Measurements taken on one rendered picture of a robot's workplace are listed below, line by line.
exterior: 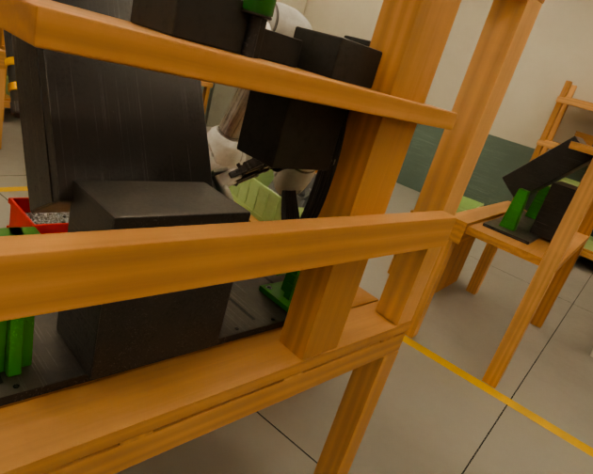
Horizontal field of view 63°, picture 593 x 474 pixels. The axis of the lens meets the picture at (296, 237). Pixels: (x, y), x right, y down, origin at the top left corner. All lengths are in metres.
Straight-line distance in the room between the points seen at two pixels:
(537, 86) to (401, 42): 7.10
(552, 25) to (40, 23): 7.88
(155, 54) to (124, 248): 0.25
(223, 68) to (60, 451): 0.66
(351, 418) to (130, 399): 0.95
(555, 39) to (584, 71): 0.62
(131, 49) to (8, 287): 0.31
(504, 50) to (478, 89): 0.11
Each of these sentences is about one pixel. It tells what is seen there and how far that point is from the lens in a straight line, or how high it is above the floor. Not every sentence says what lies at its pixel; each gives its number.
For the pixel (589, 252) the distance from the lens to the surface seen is 7.39.
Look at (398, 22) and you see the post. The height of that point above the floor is 1.67.
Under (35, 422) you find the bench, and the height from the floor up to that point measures 0.88.
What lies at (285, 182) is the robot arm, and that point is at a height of 1.20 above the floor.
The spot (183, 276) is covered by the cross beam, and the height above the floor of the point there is 1.21.
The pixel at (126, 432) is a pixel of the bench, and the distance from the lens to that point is 0.98.
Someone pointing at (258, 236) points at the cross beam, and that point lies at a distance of 0.81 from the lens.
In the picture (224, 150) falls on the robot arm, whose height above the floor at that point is 1.13.
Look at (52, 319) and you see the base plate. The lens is 1.19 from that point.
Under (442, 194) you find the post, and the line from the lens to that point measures 1.43.
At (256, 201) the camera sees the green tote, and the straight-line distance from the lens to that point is 2.35.
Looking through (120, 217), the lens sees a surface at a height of 1.24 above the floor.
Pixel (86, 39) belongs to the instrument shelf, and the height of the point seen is 1.52.
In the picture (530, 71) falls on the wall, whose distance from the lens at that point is 8.15.
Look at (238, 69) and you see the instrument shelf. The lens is 0.69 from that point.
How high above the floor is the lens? 1.56
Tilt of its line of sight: 20 degrees down
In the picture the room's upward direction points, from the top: 16 degrees clockwise
